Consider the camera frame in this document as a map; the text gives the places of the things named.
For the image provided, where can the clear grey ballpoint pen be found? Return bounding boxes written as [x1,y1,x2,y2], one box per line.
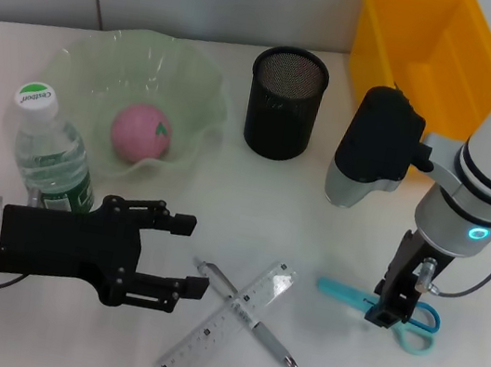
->
[178,257,316,367]

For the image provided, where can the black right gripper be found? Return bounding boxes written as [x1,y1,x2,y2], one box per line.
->
[361,221,459,340]

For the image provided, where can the clear green-label water bottle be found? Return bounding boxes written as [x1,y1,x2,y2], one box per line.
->
[0,77,114,221]

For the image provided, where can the yellow plastic bin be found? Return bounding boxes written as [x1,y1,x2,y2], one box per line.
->
[329,0,491,193]

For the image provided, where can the blue capped scissors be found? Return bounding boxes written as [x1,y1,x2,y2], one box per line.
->
[306,275,446,360]

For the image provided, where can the black mesh pen holder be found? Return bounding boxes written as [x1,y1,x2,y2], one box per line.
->
[236,41,334,167]

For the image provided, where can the pale green glass fruit plate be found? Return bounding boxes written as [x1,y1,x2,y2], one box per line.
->
[21,12,242,197]

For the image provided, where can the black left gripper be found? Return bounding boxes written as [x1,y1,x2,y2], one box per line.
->
[0,173,224,324]

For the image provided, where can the transparent plastic ruler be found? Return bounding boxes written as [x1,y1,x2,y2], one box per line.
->
[154,242,300,367]

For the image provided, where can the pink toy peach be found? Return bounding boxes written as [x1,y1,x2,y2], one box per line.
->
[104,98,179,171]

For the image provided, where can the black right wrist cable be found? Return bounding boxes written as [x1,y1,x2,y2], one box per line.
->
[414,199,491,307]

